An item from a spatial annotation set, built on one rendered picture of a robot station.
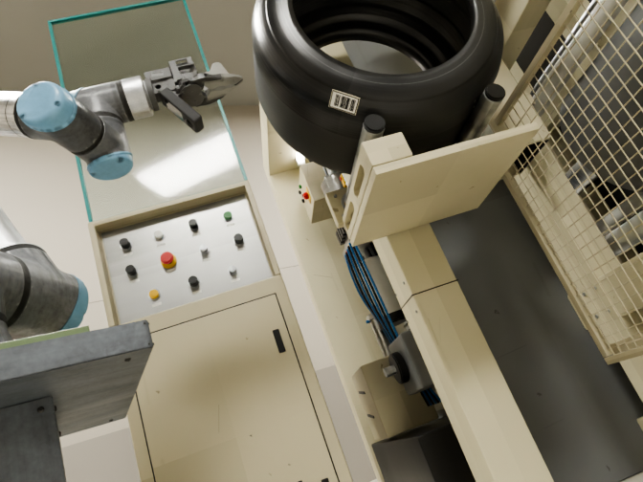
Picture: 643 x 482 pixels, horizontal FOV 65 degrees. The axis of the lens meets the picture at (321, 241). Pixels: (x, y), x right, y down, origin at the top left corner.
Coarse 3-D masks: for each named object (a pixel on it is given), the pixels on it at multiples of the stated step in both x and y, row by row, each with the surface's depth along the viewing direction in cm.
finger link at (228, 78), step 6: (216, 66) 115; (222, 66) 116; (210, 72) 114; (216, 72) 115; (222, 72) 115; (222, 78) 113; (228, 78) 114; (234, 78) 115; (240, 78) 116; (210, 84) 113; (216, 84) 114; (222, 84) 115; (228, 84) 115; (234, 84) 116
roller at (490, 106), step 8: (488, 88) 107; (496, 88) 107; (488, 96) 106; (496, 96) 106; (504, 96) 107; (480, 104) 110; (488, 104) 108; (496, 104) 107; (472, 112) 114; (480, 112) 111; (488, 112) 110; (472, 120) 115; (480, 120) 113; (488, 120) 113; (464, 128) 119; (472, 128) 116; (480, 128) 115; (464, 136) 120; (472, 136) 118
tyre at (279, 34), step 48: (288, 0) 111; (336, 0) 145; (384, 0) 145; (432, 0) 138; (480, 0) 116; (288, 48) 107; (432, 48) 146; (480, 48) 110; (288, 96) 110; (384, 96) 103; (432, 96) 105; (288, 144) 128; (336, 144) 115; (432, 144) 117
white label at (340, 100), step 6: (336, 90) 103; (336, 96) 103; (342, 96) 103; (348, 96) 103; (330, 102) 105; (336, 102) 104; (342, 102) 104; (348, 102) 104; (354, 102) 103; (336, 108) 105; (342, 108) 105; (348, 108) 104; (354, 108) 104; (354, 114) 105
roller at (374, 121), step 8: (368, 120) 101; (376, 120) 101; (384, 120) 102; (368, 128) 101; (376, 128) 101; (384, 128) 101; (360, 136) 106; (368, 136) 102; (376, 136) 102; (360, 144) 107; (352, 168) 117; (352, 176) 119; (344, 200) 131
